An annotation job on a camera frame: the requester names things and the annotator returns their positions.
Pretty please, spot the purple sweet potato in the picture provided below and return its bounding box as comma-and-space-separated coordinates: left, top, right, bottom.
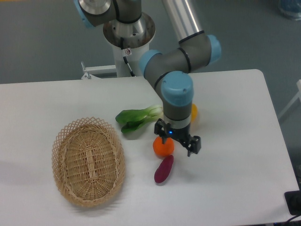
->
154, 155, 174, 184

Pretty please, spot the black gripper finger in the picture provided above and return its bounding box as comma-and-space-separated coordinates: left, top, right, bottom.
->
184, 135, 201, 157
154, 118, 171, 144

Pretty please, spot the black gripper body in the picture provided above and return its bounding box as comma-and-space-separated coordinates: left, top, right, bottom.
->
165, 123, 190, 144

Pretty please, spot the black cable on pedestal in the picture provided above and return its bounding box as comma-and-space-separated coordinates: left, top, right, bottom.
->
119, 37, 136, 77

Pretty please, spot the blue bag in corner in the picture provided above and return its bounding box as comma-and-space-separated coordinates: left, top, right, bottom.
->
278, 0, 301, 21

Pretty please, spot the woven wicker basket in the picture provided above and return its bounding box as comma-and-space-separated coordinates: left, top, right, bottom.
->
52, 117, 126, 208

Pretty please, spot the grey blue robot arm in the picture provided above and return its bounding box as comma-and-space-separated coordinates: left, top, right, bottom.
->
74, 0, 221, 153

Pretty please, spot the black device at table edge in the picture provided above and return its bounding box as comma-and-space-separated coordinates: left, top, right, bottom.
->
284, 191, 301, 215

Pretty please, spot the green bok choy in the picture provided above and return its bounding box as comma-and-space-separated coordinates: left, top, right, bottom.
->
115, 105, 163, 133

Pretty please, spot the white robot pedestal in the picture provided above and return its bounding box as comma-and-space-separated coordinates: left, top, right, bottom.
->
80, 13, 157, 80

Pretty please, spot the orange fruit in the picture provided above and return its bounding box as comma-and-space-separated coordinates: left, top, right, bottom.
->
153, 137, 174, 157

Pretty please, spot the yellow mango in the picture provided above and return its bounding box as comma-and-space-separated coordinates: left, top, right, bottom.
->
191, 104, 198, 122

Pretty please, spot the white frame at right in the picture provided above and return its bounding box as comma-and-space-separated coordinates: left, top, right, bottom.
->
277, 80, 301, 123

